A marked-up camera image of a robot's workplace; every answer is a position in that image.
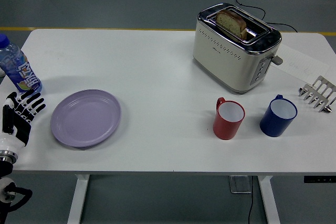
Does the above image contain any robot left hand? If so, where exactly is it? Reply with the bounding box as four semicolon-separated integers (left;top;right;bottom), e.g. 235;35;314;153
0;89;46;154

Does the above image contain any cream and chrome toaster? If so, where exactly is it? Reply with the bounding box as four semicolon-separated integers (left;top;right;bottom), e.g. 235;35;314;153
193;3;284;95

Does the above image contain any purple plate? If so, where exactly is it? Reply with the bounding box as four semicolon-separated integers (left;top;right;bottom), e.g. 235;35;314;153
50;89;122;148

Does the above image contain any blue-capped drink bottle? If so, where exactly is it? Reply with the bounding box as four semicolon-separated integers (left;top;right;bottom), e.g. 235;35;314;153
0;34;43;94

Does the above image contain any metal toast rack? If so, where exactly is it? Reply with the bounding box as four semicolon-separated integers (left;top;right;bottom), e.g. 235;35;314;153
298;75;336;114

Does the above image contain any clear plastic holder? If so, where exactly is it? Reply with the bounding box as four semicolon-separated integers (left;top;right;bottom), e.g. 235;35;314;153
228;176;253;195

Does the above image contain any black cable under table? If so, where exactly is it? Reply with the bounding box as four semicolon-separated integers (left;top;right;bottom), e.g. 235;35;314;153
246;176;257;224

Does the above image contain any red mug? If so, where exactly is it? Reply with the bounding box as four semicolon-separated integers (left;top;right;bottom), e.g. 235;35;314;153
213;97;246;140

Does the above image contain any white table leg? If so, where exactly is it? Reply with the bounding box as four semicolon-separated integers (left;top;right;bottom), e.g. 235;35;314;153
256;176;281;224
67;174;91;224

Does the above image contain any white paper sheet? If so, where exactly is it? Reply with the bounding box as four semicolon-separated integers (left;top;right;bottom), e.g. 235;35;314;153
272;44;331;84

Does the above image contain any blue mug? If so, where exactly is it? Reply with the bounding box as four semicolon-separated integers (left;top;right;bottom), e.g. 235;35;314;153
259;94;298;138

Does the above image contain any brown bread slice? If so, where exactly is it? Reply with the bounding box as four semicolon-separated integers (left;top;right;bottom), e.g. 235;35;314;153
215;8;249;41

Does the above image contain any black table control panel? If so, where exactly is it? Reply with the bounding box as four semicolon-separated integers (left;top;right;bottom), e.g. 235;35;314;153
303;175;336;184

